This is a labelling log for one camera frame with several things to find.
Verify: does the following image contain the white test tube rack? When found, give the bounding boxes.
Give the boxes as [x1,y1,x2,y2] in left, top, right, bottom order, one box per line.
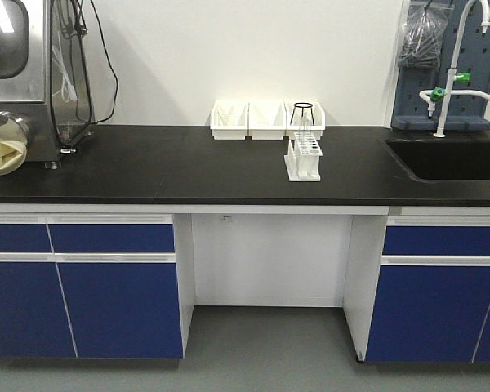
[284,133,323,182]

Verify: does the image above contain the small clear test tube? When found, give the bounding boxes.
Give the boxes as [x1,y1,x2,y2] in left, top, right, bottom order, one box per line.
[304,118,312,140]

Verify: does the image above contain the blue pegboard drying rack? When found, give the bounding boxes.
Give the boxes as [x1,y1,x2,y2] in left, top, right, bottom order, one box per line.
[390,1,490,133]

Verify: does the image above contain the middle white storage bin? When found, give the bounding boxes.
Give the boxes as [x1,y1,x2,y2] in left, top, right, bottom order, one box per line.
[248,100,287,140]

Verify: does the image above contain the white storage bin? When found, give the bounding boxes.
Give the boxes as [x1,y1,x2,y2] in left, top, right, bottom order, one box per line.
[284,101,326,140]
[248,100,287,140]
[210,100,249,140]

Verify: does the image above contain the left white storage bin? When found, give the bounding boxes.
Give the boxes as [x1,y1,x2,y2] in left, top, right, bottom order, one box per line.
[210,100,249,140]

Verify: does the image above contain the right white storage bin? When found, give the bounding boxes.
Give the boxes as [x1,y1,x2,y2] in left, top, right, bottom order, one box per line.
[284,101,326,140]

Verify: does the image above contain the black lab sink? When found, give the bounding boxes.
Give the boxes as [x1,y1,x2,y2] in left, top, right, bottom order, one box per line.
[386,140,490,180]

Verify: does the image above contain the blue left cabinet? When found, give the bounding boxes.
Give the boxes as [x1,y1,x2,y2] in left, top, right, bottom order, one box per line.
[0,214,194,359]

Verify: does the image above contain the blue cabinet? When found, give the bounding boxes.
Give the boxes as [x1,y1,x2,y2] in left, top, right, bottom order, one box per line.
[0,214,194,359]
[359,216,490,363]

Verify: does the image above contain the white gooseneck lab faucet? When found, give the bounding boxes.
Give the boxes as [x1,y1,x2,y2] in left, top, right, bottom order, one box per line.
[419,0,490,138]

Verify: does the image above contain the blue right cabinet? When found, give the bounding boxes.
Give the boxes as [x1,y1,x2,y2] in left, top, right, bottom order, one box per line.
[359,216,490,363]

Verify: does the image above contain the stainless steel glove box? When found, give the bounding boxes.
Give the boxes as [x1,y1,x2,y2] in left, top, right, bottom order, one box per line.
[0,1,94,169]

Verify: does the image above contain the cream rubber glove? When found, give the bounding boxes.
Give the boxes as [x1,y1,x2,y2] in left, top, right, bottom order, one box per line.
[0,120,28,176]

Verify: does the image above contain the plastic bag of pegs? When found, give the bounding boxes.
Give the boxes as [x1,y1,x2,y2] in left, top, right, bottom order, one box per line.
[396,1,454,69]

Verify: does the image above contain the black wire tripod stand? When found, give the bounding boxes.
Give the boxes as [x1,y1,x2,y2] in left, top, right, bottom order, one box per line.
[289,102,315,126]

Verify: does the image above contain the black power cable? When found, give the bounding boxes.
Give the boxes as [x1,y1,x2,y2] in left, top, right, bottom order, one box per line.
[51,0,119,144]

